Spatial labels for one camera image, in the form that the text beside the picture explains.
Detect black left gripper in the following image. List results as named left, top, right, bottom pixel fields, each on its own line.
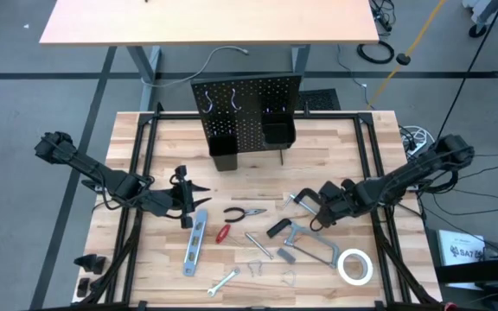
left=161, top=165, right=213, bottom=230

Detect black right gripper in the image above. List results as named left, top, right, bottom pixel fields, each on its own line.
left=311, top=179, right=365, bottom=231

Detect black C-clamp with silver screw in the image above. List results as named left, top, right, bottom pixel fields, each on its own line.
left=283, top=187, right=322, bottom=216

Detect red-handled screwdriver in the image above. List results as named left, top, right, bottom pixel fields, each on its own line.
left=214, top=223, right=250, bottom=250

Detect grey spirit level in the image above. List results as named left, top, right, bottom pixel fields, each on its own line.
left=182, top=209, right=209, bottom=278

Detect small dark grey block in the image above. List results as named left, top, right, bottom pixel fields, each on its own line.
left=276, top=247, right=297, bottom=265

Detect silver metal rod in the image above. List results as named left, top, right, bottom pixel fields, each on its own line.
left=244, top=232, right=275, bottom=261

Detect silver combination wrench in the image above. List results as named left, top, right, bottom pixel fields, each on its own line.
left=207, top=266, right=242, bottom=298

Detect silver double-prong wire hook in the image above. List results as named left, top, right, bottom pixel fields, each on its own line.
left=246, top=259, right=264, bottom=278

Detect tall narrow black bin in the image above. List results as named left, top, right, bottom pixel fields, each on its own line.
left=207, top=136, right=239, bottom=173

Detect white tape roll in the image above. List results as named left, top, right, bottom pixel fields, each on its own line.
left=337, top=249, right=374, bottom=287

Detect wide black bin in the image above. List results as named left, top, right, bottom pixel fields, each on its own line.
left=260, top=112, right=297, bottom=149

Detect white power strip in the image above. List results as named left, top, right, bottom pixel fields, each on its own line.
left=399, top=124, right=437, bottom=159

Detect black floor grate mat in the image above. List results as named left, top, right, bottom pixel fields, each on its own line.
left=297, top=88, right=342, bottom=111

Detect black perforated pegboard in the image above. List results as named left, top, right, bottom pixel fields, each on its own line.
left=190, top=73, right=303, bottom=173

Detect black printed gripper part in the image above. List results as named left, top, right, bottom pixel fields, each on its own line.
left=73, top=253, right=107, bottom=276

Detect white printed box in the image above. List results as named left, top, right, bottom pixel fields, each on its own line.
left=437, top=228, right=488, bottom=290

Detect light wood desk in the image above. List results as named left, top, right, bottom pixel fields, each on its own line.
left=39, top=0, right=380, bottom=112

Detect white cart with caster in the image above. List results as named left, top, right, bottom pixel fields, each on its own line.
left=462, top=0, right=498, bottom=39

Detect black-handled pliers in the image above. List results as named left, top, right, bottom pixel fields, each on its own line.
left=222, top=206, right=269, bottom=225

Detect grey floor cable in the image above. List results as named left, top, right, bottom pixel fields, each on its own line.
left=140, top=45, right=250, bottom=89

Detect black coiled cable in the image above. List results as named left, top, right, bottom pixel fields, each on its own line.
left=356, top=40, right=396, bottom=66

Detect yellow hanging cable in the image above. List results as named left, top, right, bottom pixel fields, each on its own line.
left=366, top=0, right=449, bottom=110

